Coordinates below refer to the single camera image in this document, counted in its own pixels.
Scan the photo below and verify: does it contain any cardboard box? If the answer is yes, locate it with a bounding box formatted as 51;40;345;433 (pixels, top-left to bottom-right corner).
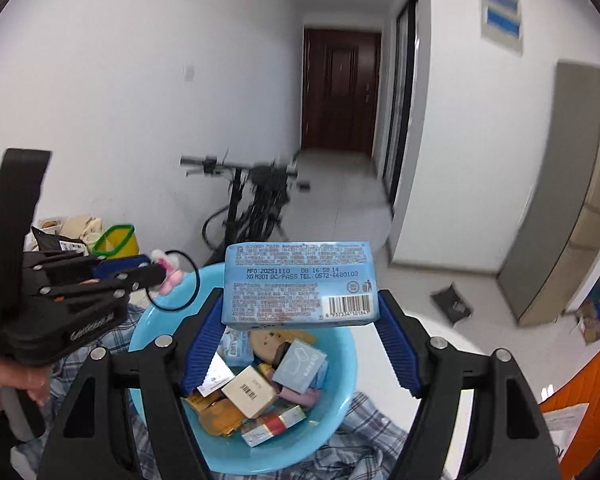
572;300;600;346

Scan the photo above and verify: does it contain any mauve pink pouch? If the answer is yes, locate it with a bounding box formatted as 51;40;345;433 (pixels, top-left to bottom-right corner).
275;385;321;408

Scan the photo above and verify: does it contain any light blue wet wipes pack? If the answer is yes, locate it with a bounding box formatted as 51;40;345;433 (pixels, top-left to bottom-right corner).
221;241;382;330

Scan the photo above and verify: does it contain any light blue tissue pack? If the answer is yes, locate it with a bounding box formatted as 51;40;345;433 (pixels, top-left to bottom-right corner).
219;327;255;368

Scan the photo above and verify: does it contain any amber soap bar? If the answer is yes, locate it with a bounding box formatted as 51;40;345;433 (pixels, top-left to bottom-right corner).
186;391;246;438

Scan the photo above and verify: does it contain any black hair tie with plush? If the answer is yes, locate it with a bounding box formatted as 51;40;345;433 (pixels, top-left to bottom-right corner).
145;249;201;311

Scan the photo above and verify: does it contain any blue plastic basin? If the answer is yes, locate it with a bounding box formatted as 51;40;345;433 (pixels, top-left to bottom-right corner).
129;262;357;475

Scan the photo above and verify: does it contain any black bicycle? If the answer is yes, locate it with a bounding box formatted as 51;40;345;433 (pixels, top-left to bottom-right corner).
180;149;313;261

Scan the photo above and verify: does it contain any grey blue box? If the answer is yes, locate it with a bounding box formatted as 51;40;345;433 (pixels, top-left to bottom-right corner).
271;338;328;395

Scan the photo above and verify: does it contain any white paper sheet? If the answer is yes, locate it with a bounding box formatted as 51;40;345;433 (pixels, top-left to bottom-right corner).
542;402;591;456

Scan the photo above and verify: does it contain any brown wooden door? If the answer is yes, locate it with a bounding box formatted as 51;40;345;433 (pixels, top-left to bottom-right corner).
301;26;382;155

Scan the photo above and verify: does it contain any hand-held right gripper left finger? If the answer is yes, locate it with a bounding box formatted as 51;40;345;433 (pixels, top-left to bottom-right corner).
39;287;228;480

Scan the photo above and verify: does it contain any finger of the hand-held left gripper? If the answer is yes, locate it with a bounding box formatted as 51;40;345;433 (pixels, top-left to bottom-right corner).
39;264;168;302
22;252;153;281

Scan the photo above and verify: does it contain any blue plaid blanket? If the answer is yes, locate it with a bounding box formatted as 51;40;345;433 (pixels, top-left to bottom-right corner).
45;290;411;480

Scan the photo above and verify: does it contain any white blue packet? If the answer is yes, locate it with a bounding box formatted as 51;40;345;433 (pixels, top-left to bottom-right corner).
197;352;235;395

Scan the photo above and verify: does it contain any person's left hand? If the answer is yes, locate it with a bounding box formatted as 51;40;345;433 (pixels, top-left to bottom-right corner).
0;357;51;421

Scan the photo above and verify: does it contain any cream box with barcode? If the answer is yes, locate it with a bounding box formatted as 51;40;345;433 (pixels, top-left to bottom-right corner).
221;365;278;419

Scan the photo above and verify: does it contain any yellow green bucket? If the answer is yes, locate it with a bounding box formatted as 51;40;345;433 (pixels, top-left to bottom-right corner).
91;223;140;258

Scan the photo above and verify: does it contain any black framed glass door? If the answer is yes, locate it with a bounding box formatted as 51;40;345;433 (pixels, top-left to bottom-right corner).
382;0;420;206

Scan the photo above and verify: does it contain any red and white box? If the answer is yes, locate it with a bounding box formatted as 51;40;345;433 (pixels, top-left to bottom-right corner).
240;405;307;448

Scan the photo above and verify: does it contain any black snack bag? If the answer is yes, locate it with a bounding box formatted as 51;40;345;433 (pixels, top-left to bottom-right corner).
30;226;88;256

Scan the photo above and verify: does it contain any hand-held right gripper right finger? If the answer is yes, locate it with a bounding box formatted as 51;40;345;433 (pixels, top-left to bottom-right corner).
375;290;561;480

